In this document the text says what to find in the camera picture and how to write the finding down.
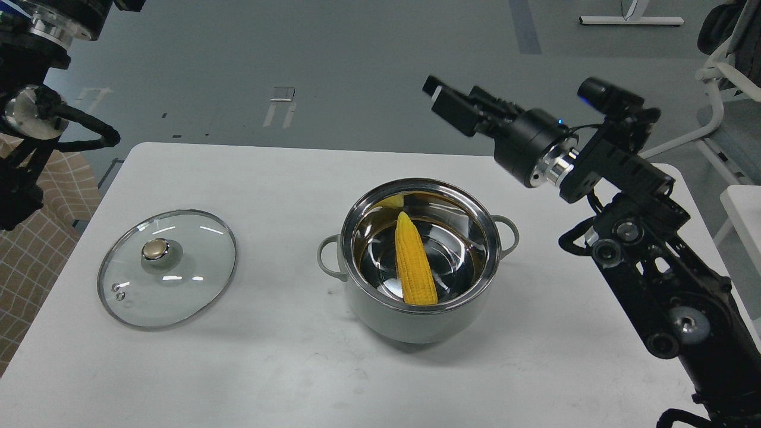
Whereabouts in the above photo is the yellow corn cob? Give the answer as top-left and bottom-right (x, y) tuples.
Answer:
(395, 212), (438, 306)

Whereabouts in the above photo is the beige checkered cloth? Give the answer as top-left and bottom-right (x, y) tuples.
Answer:
(1, 151), (102, 372)

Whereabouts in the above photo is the grey-green steel cooking pot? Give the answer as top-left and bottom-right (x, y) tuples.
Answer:
(316, 178), (521, 344)

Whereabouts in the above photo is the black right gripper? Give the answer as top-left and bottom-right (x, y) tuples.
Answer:
(422, 75), (578, 188)

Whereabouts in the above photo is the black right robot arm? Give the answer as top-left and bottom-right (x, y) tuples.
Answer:
(422, 75), (760, 427)

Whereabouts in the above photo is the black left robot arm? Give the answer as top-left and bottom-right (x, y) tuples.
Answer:
(1, 1), (144, 231)

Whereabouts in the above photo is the glass pot lid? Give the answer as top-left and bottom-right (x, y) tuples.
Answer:
(97, 209), (238, 331)

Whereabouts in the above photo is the white desk leg frame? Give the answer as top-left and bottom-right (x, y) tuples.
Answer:
(578, 1), (684, 27)

